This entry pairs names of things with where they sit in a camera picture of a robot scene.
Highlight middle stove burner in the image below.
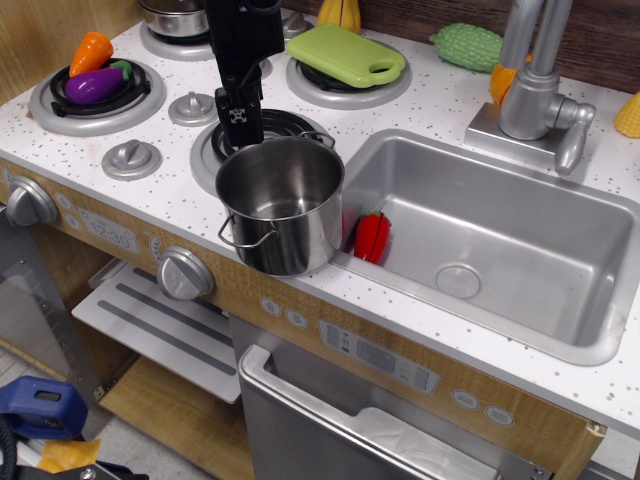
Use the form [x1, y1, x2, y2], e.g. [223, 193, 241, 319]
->
[189, 109, 335, 197]

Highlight green toy cutting board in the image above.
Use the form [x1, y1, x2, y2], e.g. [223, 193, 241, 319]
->
[286, 24, 406, 89]

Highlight silver dishwasher door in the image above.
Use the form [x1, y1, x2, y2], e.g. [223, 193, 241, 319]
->
[239, 345, 552, 479]

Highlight orange toy carrot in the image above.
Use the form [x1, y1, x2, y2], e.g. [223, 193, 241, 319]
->
[69, 31, 114, 78]

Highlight silver stovetop knob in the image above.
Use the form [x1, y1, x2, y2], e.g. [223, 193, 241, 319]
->
[102, 140, 162, 181]
[282, 12, 314, 41]
[168, 91, 218, 127]

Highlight silver oven knob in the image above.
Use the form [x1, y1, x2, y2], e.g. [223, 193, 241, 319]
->
[5, 176, 58, 227]
[156, 246, 216, 301]

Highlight silver stovetop knob front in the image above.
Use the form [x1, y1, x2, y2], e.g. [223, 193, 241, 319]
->
[102, 140, 162, 181]

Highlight silver sink basin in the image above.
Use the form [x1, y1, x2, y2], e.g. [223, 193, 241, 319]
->
[335, 130, 639, 366]

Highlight silver stovetop knob middle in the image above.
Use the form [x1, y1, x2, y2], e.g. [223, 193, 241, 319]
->
[168, 91, 218, 127]

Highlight purple toy eggplant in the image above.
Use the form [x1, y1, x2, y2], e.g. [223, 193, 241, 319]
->
[64, 60, 133, 105]

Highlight stainless steel pot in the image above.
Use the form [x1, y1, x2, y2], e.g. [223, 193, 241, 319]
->
[216, 131, 345, 277]

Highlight blue clamp tool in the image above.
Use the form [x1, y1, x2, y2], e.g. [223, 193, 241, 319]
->
[1, 376, 89, 440]

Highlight back left stove burner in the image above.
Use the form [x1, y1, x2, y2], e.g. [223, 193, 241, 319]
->
[139, 22, 215, 62]

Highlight steel pot at back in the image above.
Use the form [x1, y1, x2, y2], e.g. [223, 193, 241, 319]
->
[137, 0, 209, 38]

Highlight yellow toy banana bunch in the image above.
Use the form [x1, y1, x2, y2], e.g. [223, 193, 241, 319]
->
[317, 0, 361, 33]

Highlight red toy pepper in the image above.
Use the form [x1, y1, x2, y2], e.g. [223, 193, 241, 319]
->
[354, 211, 392, 264]

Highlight green bumpy toy gourd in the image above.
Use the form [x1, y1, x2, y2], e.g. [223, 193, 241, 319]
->
[429, 23, 503, 74]

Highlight back right stove burner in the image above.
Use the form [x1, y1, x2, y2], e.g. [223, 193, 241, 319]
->
[286, 57, 411, 110]

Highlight silver oven knob right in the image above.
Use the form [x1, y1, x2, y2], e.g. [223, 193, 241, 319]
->
[156, 246, 216, 301]

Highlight silver stovetop knob back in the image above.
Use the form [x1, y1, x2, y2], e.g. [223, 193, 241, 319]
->
[282, 12, 314, 41]

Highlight white oven rack shelf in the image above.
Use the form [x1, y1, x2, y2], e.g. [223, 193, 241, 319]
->
[72, 262, 240, 404]

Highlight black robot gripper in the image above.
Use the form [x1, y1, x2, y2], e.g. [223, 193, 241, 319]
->
[205, 1, 284, 147]

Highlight orange toy behind faucet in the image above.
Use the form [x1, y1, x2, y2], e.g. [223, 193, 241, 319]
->
[489, 59, 518, 106]

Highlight stove burner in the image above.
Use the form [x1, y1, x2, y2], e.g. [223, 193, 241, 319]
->
[139, 22, 215, 62]
[29, 58, 166, 137]
[286, 57, 411, 110]
[189, 109, 335, 197]

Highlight silver oven knob left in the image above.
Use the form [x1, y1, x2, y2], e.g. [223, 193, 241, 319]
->
[5, 176, 58, 227]

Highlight front left stove burner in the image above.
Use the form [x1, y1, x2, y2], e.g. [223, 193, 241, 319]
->
[29, 58, 166, 137]

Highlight yellow toy corn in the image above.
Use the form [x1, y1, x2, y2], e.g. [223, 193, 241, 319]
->
[614, 92, 640, 139]

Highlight silver toy faucet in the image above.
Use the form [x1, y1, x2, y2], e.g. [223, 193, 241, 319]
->
[464, 1, 596, 176]

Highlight open oven door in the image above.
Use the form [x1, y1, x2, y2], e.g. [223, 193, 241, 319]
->
[1, 213, 102, 401]

